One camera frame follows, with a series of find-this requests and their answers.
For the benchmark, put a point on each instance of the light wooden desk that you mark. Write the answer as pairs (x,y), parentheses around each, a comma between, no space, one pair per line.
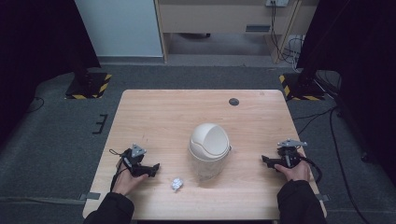
(214,17)

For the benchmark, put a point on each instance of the grey power strip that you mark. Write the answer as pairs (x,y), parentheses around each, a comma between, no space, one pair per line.
(277,2)

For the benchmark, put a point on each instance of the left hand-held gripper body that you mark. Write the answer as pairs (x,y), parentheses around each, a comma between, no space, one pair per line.
(134,160)

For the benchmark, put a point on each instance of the person's right hand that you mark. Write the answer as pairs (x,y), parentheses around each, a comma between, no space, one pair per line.
(298,172)

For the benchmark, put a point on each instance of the crumpled white paper ball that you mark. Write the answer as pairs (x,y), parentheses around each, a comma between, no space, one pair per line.
(176,184)

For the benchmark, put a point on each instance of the person's left hand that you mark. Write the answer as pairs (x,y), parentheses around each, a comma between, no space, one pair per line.
(124,183)

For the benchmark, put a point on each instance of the white panel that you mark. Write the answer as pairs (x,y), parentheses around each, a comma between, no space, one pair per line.
(118,28)

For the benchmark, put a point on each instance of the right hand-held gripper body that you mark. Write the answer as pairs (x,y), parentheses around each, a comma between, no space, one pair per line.
(289,157)

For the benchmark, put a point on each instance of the small bin with white lid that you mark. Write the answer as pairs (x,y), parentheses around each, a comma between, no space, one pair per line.
(209,149)

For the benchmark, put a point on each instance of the black curtain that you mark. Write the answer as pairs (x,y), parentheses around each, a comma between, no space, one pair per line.
(37,56)
(358,62)

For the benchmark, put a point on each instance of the grey table bracket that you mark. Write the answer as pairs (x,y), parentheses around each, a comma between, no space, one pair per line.
(322,197)
(90,196)

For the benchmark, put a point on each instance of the black stand base striped edge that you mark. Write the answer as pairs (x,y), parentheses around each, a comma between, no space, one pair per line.
(300,88)
(90,85)

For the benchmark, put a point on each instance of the dark round table grommet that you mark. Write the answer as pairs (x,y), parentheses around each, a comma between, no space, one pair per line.
(233,101)

